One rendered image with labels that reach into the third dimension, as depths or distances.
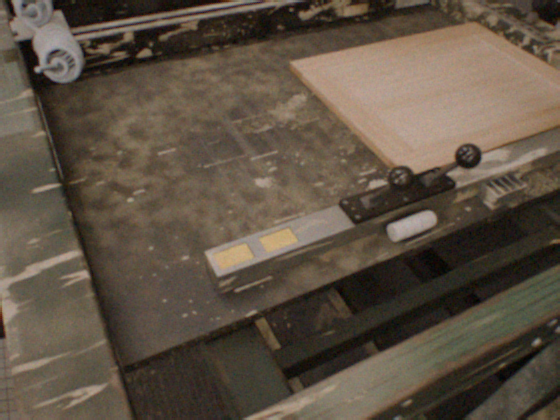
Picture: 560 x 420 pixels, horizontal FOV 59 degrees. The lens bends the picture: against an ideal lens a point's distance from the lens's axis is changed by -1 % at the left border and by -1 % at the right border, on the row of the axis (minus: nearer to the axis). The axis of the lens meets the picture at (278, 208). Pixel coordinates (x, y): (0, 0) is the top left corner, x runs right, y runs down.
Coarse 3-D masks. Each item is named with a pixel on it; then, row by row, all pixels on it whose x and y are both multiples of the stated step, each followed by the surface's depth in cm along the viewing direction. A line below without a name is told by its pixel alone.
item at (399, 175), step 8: (392, 168) 67; (400, 168) 66; (408, 168) 66; (392, 176) 66; (400, 176) 65; (408, 176) 65; (392, 184) 66; (400, 184) 65; (408, 184) 65; (384, 192) 71; (400, 192) 67; (360, 200) 76; (368, 200) 75; (376, 200) 74; (368, 208) 75
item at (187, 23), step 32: (256, 0) 124; (288, 0) 124; (320, 0) 127; (352, 0) 132; (384, 0) 137; (416, 0) 142; (32, 32) 99; (96, 32) 109; (128, 32) 110; (160, 32) 113; (192, 32) 117; (224, 32) 120; (256, 32) 125; (96, 64) 111
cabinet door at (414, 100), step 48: (384, 48) 119; (432, 48) 121; (480, 48) 122; (336, 96) 103; (384, 96) 105; (432, 96) 105; (480, 96) 106; (528, 96) 107; (384, 144) 92; (432, 144) 93; (480, 144) 94
